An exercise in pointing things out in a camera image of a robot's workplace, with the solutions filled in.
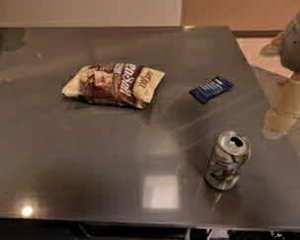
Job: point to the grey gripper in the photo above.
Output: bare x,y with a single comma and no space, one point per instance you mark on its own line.
294,46

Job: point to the silver 7up soda can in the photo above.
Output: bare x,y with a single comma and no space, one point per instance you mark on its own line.
231,150

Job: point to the brown chip bag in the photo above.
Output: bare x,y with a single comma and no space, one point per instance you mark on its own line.
120,84

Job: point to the blue snack packet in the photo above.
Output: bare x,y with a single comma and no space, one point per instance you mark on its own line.
211,89

